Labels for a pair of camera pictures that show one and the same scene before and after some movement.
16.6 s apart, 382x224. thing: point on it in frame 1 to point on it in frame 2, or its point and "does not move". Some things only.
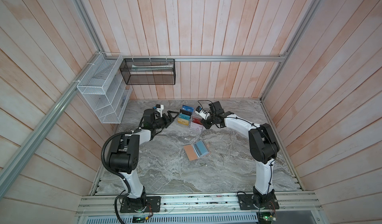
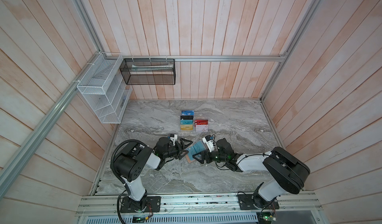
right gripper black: (207, 126) to (202, 160)
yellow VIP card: (183, 121) to (186, 127)
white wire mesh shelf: (104, 89) does not move
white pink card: (196, 126) does not move
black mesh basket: (148, 71) does not move
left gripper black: (166, 119) to (180, 150)
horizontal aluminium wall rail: (198, 57) does not move
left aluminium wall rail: (15, 164) does not move
